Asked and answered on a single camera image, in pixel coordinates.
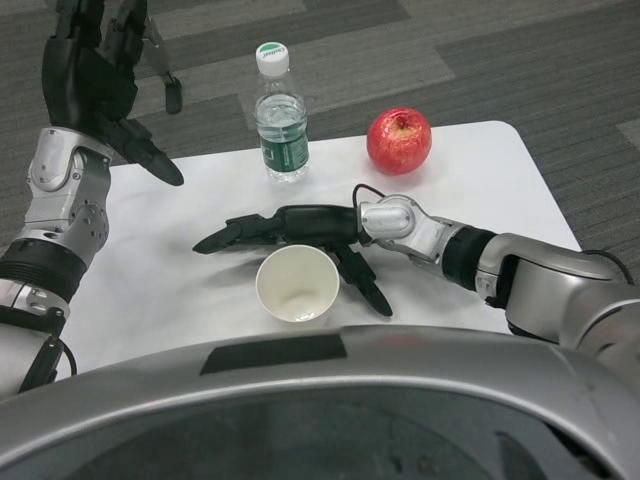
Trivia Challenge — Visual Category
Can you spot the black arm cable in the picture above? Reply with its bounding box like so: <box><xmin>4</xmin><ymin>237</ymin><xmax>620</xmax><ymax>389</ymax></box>
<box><xmin>582</xmin><ymin>248</ymin><xmax>639</xmax><ymax>287</ymax></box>
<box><xmin>18</xmin><ymin>333</ymin><xmax>79</xmax><ymax>397</ymax></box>

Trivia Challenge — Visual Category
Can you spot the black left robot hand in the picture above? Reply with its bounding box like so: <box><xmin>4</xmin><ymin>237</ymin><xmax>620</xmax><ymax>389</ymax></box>
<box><xmin>40</xmin><ymin>0</ymin><xmax>185</xmax><ymax>187</ymax></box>

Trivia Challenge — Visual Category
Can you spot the white paper cup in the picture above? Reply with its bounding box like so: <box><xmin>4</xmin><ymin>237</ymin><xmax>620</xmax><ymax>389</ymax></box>
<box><xmin>255</xmin><ymin>243</ymin><xmax>341</xmax><ymax>325</ymax></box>

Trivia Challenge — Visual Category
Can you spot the silver robot chest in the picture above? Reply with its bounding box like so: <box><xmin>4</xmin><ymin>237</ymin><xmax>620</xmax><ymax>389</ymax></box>
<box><xmin>0</xmin><ymin>323</ymin><xmax>640</xmax><ymax>480</ymax></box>

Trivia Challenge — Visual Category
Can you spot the red apple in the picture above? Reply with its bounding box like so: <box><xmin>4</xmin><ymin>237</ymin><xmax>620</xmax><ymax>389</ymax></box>
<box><xmin>366</xmin><ymin>107</ymin><xmax>433</xmax><ymax>176</ymax></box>

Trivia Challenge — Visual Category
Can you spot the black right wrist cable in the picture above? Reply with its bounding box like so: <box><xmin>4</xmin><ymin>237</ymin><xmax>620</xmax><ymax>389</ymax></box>
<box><xmin>351</xmin><ymin>183</ymin><xmax>386</xmax><ymax>210</ymax></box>

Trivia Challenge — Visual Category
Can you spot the clear water bottle green label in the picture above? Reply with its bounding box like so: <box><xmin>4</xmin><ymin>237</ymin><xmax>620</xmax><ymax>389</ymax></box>
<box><xmin>253</xmin><ymin>40</ymin><xmax>310</xmax><ymax>185</ymax></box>

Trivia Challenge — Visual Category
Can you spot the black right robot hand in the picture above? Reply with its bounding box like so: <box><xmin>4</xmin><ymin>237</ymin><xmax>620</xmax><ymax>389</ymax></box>
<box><xmin>192</xmin><ymin>203</ymin><xmax>394</xmax><ymax>318</ymax></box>

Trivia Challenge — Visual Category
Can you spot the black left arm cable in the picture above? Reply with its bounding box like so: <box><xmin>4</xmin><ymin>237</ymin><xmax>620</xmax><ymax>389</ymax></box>
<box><xmin>18</xmin><ymin>333</ymin><xmax>79</xmax><ymax>397</ymax></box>

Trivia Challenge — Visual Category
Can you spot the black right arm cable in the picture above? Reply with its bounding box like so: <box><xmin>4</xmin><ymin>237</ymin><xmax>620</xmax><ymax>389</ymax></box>
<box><xmin>582</xmin><ymin>248</ymin><xmax>639</xmax><ymax>287</ymax></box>

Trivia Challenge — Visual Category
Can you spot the silver white humanoid robot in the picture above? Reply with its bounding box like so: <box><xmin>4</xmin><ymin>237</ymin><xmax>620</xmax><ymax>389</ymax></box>
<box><xmin>139</xmin><ymin>13</ymin><xmax>184</xmax><ymax>115</ymax></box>

